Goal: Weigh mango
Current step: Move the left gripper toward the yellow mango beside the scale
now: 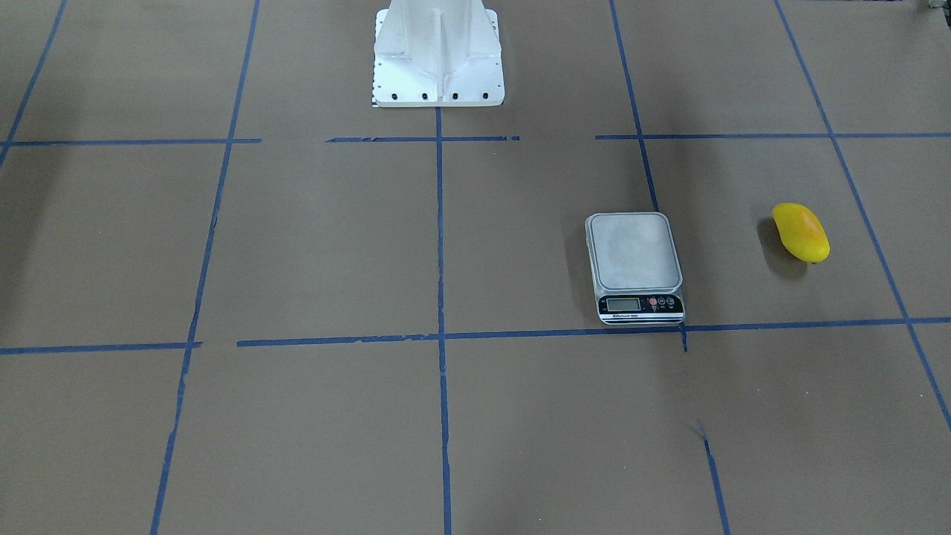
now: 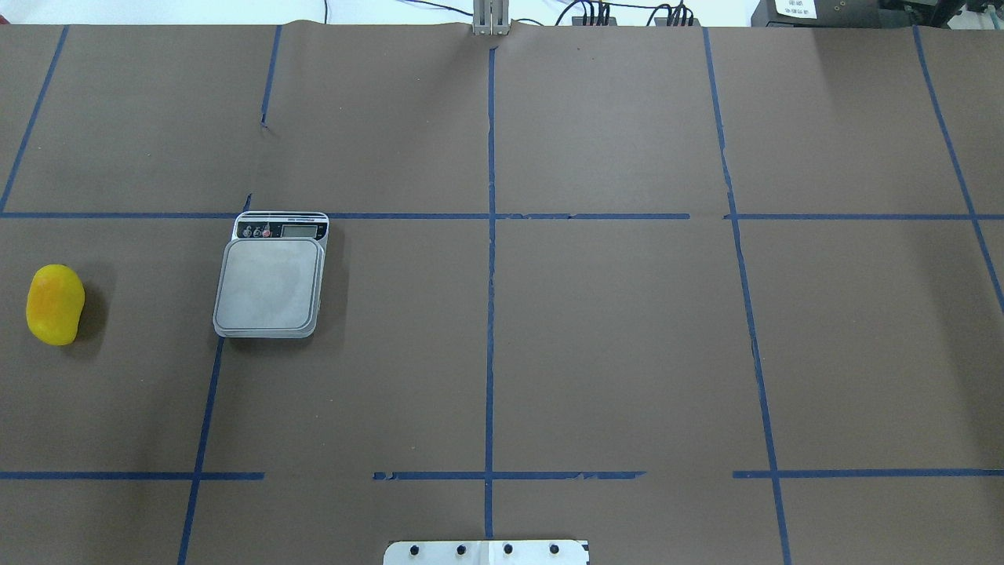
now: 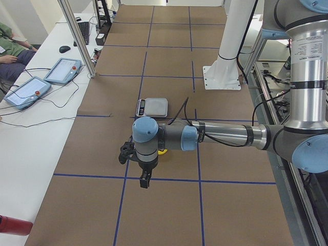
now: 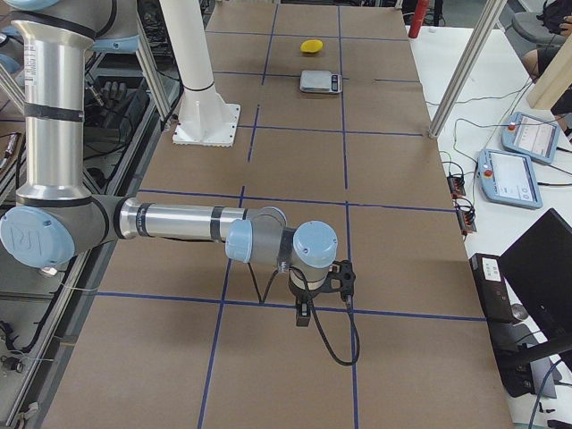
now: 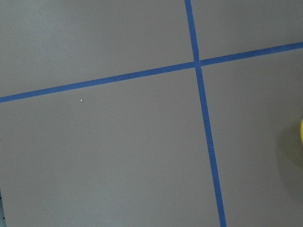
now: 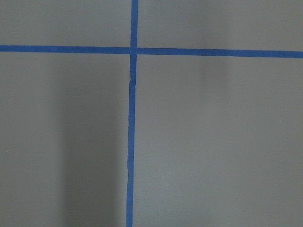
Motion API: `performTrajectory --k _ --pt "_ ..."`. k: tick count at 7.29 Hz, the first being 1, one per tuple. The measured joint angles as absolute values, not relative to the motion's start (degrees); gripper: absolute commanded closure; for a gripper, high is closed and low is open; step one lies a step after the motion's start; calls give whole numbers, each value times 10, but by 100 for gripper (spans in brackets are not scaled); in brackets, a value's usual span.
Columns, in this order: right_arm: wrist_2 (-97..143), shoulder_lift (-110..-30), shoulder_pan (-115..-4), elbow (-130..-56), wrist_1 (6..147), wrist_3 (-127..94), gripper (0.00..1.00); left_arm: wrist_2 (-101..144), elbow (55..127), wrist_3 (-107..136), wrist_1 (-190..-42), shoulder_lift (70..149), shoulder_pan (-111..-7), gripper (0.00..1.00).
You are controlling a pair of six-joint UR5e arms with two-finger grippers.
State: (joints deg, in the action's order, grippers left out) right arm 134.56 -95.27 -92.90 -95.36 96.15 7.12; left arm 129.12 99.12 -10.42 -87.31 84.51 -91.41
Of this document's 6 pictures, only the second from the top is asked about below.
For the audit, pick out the yellow mango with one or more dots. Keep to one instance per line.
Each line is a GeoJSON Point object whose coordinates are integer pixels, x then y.
{"type": "Point", "coordinates": [54, 304]}

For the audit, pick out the brown paper table mat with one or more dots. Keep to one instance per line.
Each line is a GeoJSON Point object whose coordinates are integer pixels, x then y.
{"type": "Point", "coordinates": [698, 296]}

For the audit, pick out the silver digital kitchen scale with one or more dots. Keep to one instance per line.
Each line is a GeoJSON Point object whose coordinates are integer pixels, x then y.
{"type": "Point", "coordinates": [270, 282]}

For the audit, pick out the white metal mounting plate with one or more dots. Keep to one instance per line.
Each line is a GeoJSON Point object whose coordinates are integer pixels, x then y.
{"type": "Point", "coordinates": [532, 551]}

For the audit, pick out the aluminium frame post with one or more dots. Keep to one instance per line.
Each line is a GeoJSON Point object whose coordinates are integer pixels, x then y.
{"type": "Point", "coordinates": [490, 17]}

